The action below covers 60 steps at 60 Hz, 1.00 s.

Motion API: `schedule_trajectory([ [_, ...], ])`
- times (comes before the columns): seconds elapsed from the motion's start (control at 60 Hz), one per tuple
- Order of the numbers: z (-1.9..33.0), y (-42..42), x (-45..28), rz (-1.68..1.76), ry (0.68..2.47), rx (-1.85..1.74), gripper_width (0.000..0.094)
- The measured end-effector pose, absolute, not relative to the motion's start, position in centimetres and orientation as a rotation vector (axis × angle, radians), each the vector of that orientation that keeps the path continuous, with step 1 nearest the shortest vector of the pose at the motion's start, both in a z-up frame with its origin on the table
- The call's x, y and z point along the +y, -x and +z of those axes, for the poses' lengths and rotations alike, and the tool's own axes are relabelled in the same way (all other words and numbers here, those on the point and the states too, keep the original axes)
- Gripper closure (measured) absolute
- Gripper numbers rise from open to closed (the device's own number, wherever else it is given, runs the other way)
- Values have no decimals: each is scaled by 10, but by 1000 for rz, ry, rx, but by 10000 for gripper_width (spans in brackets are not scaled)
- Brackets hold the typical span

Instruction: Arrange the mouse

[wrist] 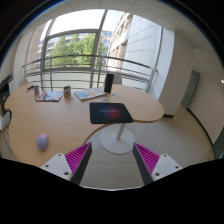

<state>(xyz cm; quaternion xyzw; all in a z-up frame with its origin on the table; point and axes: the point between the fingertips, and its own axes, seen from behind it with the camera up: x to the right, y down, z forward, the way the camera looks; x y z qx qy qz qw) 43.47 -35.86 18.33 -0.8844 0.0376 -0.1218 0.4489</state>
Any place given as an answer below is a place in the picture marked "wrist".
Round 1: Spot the metal balcony railing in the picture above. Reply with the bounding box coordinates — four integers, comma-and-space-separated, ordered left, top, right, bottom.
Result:
23, 54, 157, 90

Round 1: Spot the black office chair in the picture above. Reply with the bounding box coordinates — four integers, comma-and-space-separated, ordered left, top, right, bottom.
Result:
0, 75, 14, 131

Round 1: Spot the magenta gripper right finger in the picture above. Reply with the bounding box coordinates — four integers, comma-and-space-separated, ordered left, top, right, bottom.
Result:
133, 143, 182, 185

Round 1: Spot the dark galaxy mouse pad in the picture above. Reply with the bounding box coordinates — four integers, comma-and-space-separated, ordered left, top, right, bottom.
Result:
89, 102, 134, 124

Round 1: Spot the white table pedestal base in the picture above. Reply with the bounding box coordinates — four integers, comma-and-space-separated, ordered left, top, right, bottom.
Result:
100, 124, 135, 155

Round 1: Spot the colourful closed magazine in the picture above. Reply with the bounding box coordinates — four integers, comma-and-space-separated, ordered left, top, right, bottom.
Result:
36, 91, 63, 102

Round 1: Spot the red white can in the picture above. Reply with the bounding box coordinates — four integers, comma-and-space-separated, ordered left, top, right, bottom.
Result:
63, 85, 71, 98

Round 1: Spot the black speaker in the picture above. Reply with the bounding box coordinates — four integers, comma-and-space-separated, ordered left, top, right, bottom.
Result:
104, 73, 114, 93

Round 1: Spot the open magazine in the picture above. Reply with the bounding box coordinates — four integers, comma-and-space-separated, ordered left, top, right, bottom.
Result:
74, 88, 105, 100

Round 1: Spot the purple can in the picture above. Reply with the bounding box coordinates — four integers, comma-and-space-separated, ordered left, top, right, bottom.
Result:
34, 85, 40, 96

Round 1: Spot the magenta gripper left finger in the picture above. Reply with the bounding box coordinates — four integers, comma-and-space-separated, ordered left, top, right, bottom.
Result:
42, 143, 92, 185

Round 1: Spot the grey green door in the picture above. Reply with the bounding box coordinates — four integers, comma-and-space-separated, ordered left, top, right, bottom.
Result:
181, 71, 200, 109

